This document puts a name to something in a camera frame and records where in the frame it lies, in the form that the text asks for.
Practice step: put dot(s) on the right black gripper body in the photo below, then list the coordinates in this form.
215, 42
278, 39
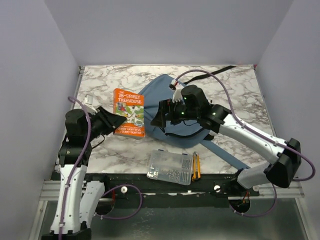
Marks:
178, 111

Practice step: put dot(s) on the black mounting base plate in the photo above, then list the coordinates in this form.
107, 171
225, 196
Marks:
211, 190

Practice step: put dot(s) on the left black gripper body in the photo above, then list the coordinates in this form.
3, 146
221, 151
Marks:
98, 125

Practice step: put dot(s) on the orange treehouse book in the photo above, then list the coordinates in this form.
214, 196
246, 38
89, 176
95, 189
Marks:
131, 106

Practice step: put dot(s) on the blue student backpack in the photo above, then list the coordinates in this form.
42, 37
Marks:
182, 136

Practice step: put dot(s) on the aluminium rail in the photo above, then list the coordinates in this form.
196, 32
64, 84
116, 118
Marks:
50, 192

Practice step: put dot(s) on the clear plastic screw box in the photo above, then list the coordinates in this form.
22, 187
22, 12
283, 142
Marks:
170, 167

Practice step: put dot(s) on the yellow utility knife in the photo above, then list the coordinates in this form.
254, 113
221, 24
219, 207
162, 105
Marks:
196, 167

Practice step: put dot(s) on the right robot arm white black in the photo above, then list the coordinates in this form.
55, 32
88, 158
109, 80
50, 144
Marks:
283, 159

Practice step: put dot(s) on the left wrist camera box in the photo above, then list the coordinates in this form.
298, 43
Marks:
88, 104

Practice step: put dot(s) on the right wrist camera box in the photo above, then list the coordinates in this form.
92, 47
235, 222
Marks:
176, 87

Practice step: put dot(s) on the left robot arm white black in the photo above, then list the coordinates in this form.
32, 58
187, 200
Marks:
78, 197

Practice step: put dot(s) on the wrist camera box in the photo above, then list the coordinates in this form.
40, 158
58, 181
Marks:
88, 104
176, 87

